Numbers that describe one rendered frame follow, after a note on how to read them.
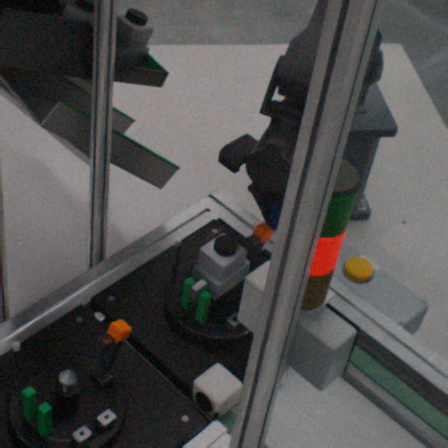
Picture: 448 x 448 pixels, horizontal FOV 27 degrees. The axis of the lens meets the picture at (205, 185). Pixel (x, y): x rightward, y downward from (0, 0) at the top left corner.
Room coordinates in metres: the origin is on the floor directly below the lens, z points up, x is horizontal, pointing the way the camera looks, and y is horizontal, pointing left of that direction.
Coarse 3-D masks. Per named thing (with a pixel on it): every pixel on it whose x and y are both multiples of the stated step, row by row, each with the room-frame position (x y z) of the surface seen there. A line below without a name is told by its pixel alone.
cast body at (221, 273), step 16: (224, 240) 0.83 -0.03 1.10; (208, 256) 0.80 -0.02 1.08; (224, 256) 0.81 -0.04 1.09; (240, 256) 0.81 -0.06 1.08; (208, 272) 0.80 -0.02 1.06; (224, 272) 0.79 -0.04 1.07; (240, 272) 0.82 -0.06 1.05; (192, 288) 0.78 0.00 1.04; (208, 288) 0.79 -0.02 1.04; (224, 288) 0.80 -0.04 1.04
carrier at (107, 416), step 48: (48, 336) 0.73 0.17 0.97; (96, 336) 0.74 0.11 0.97; (0, 384) 0.65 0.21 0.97; (48, 384) 0.65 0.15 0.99; (96, 384) 0.66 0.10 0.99; (144, 384) 0.68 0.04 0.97; (0, 432) 0.59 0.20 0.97; (48, 432) 0.58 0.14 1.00; (96, 432) 0.59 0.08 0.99; (144, 432) 0.61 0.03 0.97; (192, 432) 0.62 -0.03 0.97
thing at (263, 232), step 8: (264, 224) 0.89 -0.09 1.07; (256, 232) 0.88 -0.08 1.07; (264, 232) 0.87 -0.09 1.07; (272, 232) 0.88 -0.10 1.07; (248, 240) 0.86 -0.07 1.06; (256, 240) 0.86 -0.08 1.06; (264, 240) 0.87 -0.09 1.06; (256, 248) 0.87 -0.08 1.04; (248, 256) 0.87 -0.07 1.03; (256, 256) 0.87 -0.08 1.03; (248, 272) 0.86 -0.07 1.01
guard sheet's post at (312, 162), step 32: (352, 0) 0.57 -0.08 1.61; (352, 32) 0.57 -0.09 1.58; (320, 64) 0.58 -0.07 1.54; (352, 64) 0.57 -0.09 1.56; (320, 96) 0.58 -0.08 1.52; (320, 128) 0.57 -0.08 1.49; (320, 160) 0.57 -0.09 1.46; (288, 192) 0.58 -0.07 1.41; (320, 192) 0.57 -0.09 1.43; (288, 224) 0.58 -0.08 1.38; (288, 256) 0.58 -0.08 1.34; (288, 288) 0.57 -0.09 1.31; (288, 320) 0.57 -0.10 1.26; (256, 352) 0.58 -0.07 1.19; (256, 384) 0.58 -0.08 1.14; (256, 416) 0.57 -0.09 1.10
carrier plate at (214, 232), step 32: (160, 256) 0.90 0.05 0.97; (192, 256) 0.91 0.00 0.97; (128, 288) 0.83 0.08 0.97; (160, 288) 0.84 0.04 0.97; (128, 320) 0.78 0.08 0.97; (160, 320) 0.78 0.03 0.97; (160, 352) 0.73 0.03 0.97; (192, 352) 0.74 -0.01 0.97; (224, 352) 0.75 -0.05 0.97; (192, 384) 0.69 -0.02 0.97
